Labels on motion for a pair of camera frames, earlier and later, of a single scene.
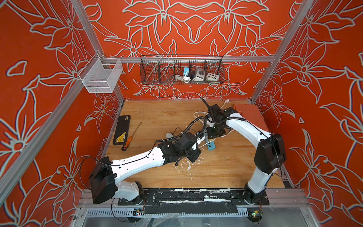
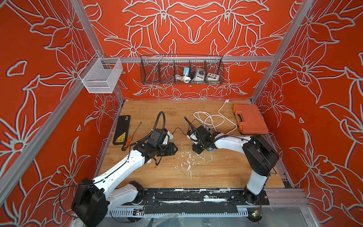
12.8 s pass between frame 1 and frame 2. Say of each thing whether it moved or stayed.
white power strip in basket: stayed
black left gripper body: moved
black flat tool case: stayed
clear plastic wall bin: stayed
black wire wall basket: stayed
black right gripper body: moved
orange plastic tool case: stayed
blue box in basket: stayed
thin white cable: moved
